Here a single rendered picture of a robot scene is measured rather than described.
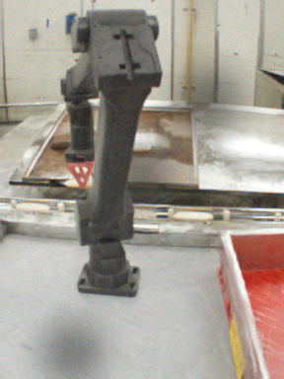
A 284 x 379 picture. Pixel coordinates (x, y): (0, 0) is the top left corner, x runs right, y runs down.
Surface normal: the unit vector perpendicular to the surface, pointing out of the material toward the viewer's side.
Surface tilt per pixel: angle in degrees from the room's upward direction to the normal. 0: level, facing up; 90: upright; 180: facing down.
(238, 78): 90
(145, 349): 0
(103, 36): 51
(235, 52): 90
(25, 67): 88
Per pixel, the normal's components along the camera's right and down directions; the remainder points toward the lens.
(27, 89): -0.10, 0.43
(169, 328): 0.00, -0.90
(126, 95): 0.25, 0.81
